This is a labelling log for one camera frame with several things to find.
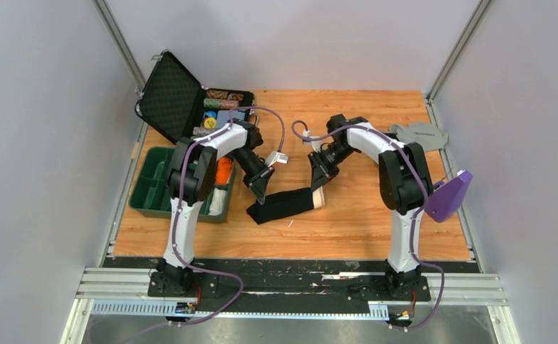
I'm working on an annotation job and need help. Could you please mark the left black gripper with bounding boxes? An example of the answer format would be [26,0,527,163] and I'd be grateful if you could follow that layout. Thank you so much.
[231,147,275,206]

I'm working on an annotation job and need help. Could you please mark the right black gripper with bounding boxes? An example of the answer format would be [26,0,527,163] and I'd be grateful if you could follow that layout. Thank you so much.
[309,143,357,192]

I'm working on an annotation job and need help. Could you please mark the black underwear white waistband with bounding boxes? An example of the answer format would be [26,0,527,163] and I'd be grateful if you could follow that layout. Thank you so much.
[246,187,325,224]

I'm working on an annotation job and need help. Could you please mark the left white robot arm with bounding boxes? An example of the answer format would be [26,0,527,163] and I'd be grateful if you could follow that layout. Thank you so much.
[157,120,274,296]

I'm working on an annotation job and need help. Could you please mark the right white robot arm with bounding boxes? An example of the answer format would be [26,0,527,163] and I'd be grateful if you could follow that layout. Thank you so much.
[308,114,433,300]

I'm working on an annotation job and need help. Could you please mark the orange object in tray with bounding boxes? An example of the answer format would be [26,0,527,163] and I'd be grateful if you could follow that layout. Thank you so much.
[215,156,233,185]

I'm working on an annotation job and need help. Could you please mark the white object in tray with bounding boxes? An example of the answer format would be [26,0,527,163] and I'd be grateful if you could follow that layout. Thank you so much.
[208,188,228,216]

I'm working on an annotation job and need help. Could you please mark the yellow poker chip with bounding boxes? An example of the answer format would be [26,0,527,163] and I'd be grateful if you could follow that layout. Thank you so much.
[203,117,216,129]

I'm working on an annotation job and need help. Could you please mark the upper poker chip row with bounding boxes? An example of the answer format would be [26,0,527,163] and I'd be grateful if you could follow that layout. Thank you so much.
[203,97,239,110]

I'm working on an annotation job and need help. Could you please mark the green compartment tray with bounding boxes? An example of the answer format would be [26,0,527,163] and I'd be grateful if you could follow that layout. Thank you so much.
[129,146,236,224]

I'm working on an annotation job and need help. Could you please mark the grey garment on table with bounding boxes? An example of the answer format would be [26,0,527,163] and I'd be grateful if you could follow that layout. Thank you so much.
[388,122,448,152]

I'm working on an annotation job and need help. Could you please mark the black poker chip case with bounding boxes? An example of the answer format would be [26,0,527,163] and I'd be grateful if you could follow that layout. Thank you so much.
[134,50,261,145]

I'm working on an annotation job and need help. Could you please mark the purple plastic object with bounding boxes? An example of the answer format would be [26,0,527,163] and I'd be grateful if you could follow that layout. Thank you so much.
[425,170,473,223]

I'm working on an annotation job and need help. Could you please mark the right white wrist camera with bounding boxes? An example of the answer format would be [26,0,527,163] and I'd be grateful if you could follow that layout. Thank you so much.
[302,129,323,153]

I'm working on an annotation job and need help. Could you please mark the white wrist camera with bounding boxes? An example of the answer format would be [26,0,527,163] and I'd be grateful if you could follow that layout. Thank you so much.
[265,150,289,167]
[302,129,323,153]

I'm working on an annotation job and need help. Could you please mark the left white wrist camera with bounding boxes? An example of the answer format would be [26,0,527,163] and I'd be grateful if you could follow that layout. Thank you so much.
[265,150,289,167]

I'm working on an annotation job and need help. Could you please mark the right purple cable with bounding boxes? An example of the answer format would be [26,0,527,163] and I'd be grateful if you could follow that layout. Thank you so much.
[291,119,446,331]

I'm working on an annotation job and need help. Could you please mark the purple cable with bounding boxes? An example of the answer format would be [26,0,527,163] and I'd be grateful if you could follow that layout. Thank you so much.
[85,106,287,328]
[291,119,446,331]

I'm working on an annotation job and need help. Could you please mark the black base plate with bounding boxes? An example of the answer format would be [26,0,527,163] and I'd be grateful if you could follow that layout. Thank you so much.
[145,258,481,315]

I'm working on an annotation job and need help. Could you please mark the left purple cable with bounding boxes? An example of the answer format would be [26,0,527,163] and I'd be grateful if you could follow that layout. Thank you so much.
[85,106,287,328]

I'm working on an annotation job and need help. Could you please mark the aluminium frame rails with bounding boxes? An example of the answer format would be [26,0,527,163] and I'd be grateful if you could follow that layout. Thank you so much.
[62,268,520,343]

